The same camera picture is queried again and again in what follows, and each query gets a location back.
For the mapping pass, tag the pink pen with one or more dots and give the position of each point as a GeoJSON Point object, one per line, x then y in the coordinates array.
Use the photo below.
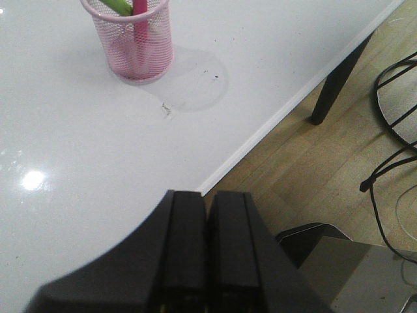
{"type": "Point", "coordinates": [140, 37]}

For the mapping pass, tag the pink mesh pen holder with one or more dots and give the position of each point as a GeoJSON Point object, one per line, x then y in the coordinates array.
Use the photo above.
{"type": "Point", "coordinates": [116, 34]}

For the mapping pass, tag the black table leg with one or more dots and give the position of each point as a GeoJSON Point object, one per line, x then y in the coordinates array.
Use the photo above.
{"type": "Point", "coordinates": [335, 82]}

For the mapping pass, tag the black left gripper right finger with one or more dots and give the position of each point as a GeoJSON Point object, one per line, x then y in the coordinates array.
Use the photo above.
{"type": "Point", "coordinates": [249, 271]}

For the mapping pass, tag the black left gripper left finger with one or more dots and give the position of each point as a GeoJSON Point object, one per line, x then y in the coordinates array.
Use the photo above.
{"type": "Point", "coordinates": [160, 267]}

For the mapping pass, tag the metal robot base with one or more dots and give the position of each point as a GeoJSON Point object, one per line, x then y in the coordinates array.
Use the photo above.
{"type": "Point", "coordinates": [350, 276]}

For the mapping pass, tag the green pen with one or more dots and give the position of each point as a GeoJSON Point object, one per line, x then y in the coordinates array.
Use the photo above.
{"type": "Point", "coordinates": [121, 7]}

